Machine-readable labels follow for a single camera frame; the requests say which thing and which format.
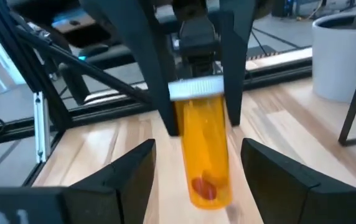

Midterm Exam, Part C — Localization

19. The silver aluminium bracket strip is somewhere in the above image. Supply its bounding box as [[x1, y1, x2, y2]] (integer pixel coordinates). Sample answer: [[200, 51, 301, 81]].
[[33, 91, 49, 164]]

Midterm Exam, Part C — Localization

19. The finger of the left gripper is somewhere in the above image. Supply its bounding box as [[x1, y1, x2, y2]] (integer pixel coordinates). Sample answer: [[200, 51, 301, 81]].
[[220, 0, 256, 127], [80, 0, 179, 137]]

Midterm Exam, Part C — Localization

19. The slim orange pill bottle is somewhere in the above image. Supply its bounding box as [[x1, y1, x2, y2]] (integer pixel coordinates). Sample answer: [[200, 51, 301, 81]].
[[167, 75, 233, 211]]

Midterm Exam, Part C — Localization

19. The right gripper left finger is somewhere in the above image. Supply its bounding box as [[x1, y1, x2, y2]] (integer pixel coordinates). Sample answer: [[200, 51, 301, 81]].
[[62, 138, 157, 224]]

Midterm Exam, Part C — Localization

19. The black table frame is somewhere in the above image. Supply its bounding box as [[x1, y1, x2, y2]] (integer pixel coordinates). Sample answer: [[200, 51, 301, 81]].
[[0, 0, 314, 187]]

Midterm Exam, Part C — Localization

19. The white plant pot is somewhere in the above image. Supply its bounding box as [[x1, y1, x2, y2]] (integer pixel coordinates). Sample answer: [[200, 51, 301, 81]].
[[311, 12, 356, 103]]

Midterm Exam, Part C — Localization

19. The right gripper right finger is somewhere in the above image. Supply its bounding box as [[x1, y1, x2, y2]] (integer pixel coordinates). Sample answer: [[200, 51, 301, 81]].
[[241, 139, 356, 224]]

